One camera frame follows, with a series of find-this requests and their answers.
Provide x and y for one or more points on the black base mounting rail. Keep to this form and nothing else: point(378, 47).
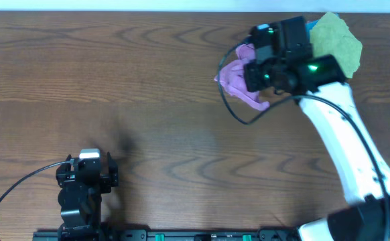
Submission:
point(144, 235)

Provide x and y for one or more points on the green microfiber cloth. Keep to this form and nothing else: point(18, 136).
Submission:
point(331, 35)

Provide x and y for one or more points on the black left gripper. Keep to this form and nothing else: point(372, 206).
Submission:
point(112, 178)

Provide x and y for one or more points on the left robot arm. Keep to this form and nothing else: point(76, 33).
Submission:
point(82, 184)

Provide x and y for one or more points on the blue microfiber cloth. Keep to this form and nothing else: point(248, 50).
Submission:
point(312, 24)

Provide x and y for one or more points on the purple microfiber cloth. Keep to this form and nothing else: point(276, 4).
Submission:
point(233, 82)

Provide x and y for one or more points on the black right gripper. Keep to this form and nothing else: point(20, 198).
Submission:
point(252, 84)

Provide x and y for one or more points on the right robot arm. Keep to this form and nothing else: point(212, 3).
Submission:
point(325, 97)

